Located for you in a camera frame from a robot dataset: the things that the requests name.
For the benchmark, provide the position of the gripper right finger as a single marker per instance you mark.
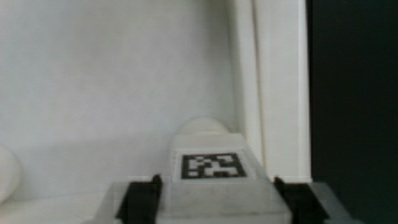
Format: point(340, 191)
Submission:
point(308, 212)

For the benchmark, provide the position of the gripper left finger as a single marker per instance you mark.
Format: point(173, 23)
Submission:
point(141, 201)

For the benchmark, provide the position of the white table leg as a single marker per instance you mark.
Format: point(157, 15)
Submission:
point(217, 189)

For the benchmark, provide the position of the white square table top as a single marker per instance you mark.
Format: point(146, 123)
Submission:
point(118, 67)

